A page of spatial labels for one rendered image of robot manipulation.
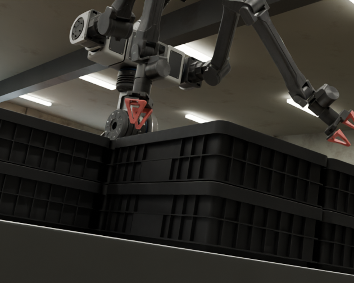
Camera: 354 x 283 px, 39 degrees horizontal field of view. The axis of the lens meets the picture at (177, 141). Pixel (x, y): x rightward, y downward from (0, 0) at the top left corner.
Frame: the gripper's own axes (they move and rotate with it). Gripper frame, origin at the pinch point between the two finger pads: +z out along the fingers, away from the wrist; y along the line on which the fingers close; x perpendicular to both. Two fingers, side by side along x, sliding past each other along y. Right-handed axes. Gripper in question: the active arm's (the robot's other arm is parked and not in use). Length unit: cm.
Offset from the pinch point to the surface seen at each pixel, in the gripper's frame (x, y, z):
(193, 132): -30, -59, 16
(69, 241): -37, -123, 39
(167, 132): -24, -53, 15
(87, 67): 245, 498, -207
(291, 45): -40, 452, -241
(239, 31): 24, 420, -240
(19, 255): -35, -125, 40
